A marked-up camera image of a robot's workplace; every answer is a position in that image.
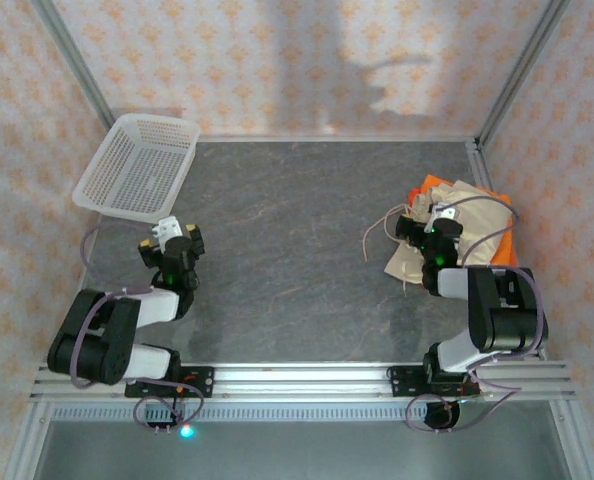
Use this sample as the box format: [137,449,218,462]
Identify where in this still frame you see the beige drawstring shorts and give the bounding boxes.
[361,179,511,296]

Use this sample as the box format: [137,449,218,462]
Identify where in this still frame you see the light orange shorts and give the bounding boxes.
[419,173,519,267]

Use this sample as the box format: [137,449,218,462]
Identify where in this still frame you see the white plastic mesh basket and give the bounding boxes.
[71,112,202,225]

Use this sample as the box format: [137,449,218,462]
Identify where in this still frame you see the small black connector box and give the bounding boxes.
[144,405,196,439]

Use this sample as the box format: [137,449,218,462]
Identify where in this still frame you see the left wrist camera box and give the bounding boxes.
[150,214,184,241]

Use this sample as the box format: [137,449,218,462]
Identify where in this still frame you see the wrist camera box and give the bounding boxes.
[426,202,459,222]
[150,214,184,241]

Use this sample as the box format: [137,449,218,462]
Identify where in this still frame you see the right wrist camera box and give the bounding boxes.
[426,202,459,222]

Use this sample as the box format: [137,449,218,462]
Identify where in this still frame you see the long aluminium side rail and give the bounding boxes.
[466,139,594,480]

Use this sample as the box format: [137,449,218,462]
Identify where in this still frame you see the thin aluminium table edge rail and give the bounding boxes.
[196,133,478,144]

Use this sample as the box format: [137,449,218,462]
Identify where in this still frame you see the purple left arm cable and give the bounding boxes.
[69,222,204,434]

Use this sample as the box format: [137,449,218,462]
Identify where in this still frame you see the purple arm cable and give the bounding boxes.
[405,196,549,434]
[69,222,204,434]

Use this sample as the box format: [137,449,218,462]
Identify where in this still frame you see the black round cable grommet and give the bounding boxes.
[424,399,462,431]

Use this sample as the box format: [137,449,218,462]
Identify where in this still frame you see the wide aluminium base rail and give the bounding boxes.
[29,362,576,401]

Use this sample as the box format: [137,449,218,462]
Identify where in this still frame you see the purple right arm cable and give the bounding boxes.
[405,196,549,434]

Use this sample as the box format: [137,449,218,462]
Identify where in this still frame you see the slotted grey cable duct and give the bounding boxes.
[46,403,558,426]

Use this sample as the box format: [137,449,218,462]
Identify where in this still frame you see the slanted aluminium frame post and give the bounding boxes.
[29,0,116,124]
[476,0,571,146]

